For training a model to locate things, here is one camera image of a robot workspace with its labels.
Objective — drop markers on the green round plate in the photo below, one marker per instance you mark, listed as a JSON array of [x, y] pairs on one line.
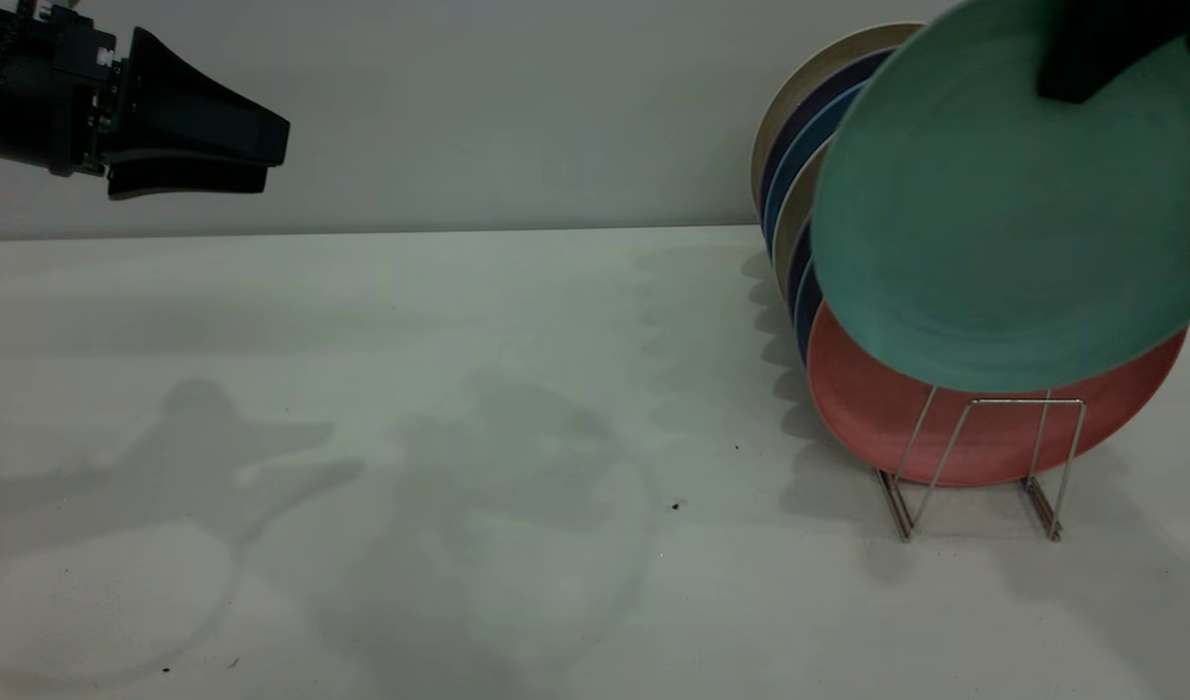
[[994, 224]]

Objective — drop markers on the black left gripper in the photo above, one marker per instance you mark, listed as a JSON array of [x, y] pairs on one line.
[[41, 92]]

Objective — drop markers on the navy plate with light-blue rim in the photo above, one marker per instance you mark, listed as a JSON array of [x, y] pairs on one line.
[[807, 311]]

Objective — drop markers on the teal blue plate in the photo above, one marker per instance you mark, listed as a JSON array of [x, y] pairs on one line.
[[809, 136]]

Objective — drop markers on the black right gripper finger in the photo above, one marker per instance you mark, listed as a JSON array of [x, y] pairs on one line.
[[1101, 44]]

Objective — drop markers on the beige round plate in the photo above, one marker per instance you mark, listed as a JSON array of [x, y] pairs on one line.
[[799, 83], [794, 209]]

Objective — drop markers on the pink round plate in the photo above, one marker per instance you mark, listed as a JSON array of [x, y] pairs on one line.
[[867, 408]]

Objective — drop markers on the dark purple plate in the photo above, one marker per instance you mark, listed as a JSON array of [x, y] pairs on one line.
[[799, 262], [819, 92]]

